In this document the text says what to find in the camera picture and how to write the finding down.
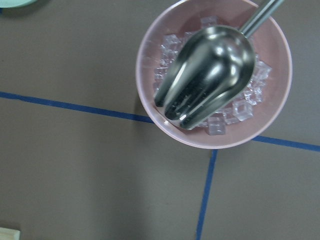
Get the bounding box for pink bowl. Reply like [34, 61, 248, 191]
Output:
[135, 0, 293, 149]

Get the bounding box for metal ice scoop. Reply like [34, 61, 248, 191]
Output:
[153, 0, 286, 131]

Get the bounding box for clear fake ice cubes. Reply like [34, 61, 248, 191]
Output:
[152, 15, 273, 137]

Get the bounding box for light green plate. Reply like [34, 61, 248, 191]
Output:
[0, 0, 37, 9]

